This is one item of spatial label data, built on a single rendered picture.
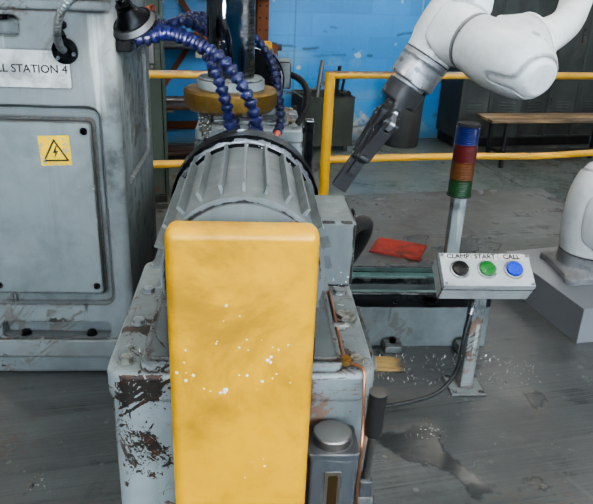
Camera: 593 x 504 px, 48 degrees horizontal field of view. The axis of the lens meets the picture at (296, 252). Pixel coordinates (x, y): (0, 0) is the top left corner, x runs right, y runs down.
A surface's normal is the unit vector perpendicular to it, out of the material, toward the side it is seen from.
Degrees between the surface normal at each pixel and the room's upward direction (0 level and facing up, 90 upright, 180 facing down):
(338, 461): 90
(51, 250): 90
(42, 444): 0
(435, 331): 90
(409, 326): 90
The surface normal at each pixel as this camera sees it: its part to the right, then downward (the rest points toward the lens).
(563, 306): -0.97, 0.06
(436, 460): 0.04, -0.92
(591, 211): -0.88, 0.10
